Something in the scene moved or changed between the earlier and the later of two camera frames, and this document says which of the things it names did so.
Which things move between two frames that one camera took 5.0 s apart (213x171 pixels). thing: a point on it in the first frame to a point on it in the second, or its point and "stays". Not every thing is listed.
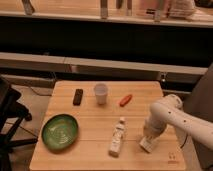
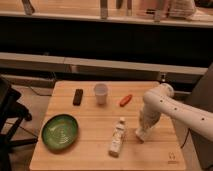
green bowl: (59, 131) stays
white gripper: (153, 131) to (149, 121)
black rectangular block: (78, 96) stays
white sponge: (146, 144) to (142, 133)
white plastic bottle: (117, 138) stays
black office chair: (10, 108) stays
